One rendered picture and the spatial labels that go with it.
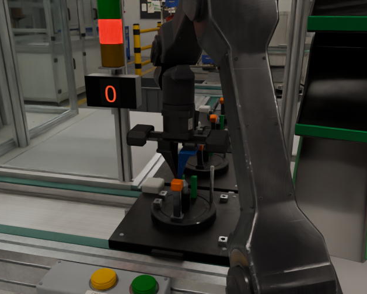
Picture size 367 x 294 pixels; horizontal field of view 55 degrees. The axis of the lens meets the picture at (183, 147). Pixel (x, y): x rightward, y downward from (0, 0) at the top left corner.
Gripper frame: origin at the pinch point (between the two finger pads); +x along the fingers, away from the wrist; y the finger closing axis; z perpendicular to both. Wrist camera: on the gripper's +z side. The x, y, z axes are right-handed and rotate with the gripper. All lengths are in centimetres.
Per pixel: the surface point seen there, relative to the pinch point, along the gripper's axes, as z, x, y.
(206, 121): 72, 14, 6
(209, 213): 2.1, 11.4, -6.0
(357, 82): 9.3, -15.2, -31.2
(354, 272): 6.3, 24.3, -36.6
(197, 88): 146, 17, 23
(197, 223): -1.9, 11.5, -4.2
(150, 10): 1057, -21, 343
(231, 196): 13.5, 13.5, -9.4
